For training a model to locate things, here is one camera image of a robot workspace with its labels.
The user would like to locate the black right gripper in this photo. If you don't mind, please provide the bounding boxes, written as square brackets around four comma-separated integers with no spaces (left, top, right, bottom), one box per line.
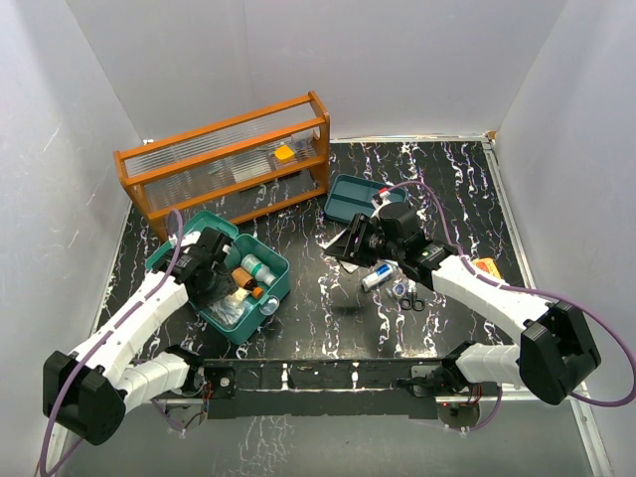
[326,214,403,267]

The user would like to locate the brown medicine bottle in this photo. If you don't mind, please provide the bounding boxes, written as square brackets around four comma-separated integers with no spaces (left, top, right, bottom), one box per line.
[232,266,264,299]

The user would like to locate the white blue ointment tube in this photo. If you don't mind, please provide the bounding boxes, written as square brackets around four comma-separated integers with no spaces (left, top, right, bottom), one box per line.
[361,262,396,292]

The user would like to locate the clear bag cotton balls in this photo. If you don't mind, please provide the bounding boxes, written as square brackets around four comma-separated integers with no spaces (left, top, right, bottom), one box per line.
[205,288,250,329]

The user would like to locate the dark teal divider tray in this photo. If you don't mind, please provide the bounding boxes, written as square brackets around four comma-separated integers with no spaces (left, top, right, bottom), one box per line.
[323,174,388,225]

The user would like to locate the white green-labelled bottle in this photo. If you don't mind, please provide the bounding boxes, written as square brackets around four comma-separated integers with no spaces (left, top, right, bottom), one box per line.
[240,253,276,286]

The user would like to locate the small tape roll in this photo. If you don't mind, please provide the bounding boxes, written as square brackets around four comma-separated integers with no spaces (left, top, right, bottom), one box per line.
[390,281,408,299]

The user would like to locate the clear bag of gauze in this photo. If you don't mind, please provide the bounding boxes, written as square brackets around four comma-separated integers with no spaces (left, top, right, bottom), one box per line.
[321,232,360,274]

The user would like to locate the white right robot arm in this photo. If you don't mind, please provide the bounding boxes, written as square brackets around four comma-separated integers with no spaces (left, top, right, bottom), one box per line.
[324,203,601,405]

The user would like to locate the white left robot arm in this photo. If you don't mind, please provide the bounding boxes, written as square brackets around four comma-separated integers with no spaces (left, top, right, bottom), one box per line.
[43,227,237,445]

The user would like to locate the teal medicine kit box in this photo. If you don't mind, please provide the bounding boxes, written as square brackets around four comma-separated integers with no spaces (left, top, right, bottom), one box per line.
[174,211,290,345]

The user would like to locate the black small scissors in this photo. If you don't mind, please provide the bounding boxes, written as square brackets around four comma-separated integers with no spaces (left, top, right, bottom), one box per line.
[399,293,425,312]

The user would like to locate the orange block on shelf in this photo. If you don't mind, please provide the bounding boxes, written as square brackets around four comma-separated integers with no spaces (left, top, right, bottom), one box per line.
[274,144,296,164]

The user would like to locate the orange wooden shelf rack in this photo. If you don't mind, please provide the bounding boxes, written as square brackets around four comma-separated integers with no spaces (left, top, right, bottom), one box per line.
[113,90,331,239]

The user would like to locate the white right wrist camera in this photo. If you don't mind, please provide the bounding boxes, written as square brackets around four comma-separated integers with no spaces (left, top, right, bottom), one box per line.
[372,188,391,211]

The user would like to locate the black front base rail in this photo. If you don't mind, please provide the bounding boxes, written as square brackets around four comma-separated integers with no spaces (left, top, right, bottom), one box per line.
[148,347,503,421]

